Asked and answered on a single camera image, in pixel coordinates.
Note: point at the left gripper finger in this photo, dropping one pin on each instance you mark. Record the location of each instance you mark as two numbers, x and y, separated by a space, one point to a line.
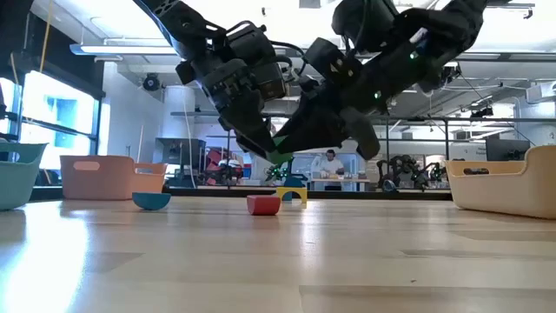
249 145
254 117

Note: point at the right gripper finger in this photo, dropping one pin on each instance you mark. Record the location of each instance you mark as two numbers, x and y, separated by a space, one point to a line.
321 137
310 115

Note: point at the green cube block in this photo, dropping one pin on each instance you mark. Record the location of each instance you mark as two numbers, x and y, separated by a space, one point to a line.
280 157

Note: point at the blue rectangular block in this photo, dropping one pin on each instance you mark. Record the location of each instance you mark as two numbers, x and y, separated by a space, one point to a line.
286 196

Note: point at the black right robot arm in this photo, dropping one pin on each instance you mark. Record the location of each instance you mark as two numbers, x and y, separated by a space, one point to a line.
434 35

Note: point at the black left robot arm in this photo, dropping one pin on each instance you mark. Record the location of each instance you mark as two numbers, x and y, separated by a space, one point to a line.
182 26

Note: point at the person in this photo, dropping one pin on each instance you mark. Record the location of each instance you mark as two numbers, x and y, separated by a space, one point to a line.
332 167

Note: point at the red background machine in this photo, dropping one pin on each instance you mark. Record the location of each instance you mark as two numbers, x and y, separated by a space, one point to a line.
215 161

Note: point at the background work table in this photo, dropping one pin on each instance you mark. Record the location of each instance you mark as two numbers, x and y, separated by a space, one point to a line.
352 180

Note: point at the small blue half-round block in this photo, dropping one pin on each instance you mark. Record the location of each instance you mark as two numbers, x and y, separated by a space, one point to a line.
294 182

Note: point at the yellow arch block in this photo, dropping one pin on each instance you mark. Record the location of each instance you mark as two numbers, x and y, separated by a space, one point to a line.
299 191

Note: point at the red cube block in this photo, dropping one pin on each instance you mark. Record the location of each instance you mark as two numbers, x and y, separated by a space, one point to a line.
263 205

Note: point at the black cabinet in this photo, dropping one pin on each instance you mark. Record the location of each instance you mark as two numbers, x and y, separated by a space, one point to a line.
180 152

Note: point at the white round column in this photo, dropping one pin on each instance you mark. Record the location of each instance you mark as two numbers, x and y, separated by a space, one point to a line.
178 113

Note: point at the black background robot arms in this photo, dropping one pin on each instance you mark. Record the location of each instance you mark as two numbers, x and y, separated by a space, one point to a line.
404 167

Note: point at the round black ceiling fixture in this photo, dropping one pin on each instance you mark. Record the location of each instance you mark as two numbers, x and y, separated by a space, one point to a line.
151 82

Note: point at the black metal railing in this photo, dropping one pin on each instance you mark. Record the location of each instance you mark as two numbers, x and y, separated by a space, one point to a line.
446 132

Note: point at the long ceiling light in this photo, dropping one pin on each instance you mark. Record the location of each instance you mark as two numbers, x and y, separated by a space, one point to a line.
126 49

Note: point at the orange plastic bin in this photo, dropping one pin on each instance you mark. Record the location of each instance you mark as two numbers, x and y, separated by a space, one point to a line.
108 182

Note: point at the black background monitor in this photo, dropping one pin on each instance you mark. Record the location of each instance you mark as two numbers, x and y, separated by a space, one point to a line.
508 150

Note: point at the yellow plastic bin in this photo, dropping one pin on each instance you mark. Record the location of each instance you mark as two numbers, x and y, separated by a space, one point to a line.
499 191

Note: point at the teal plastic bin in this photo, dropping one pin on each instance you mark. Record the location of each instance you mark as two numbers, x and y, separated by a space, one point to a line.
17 187

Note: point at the black aluminium table frame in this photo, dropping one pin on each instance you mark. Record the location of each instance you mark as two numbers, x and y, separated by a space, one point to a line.
217 191

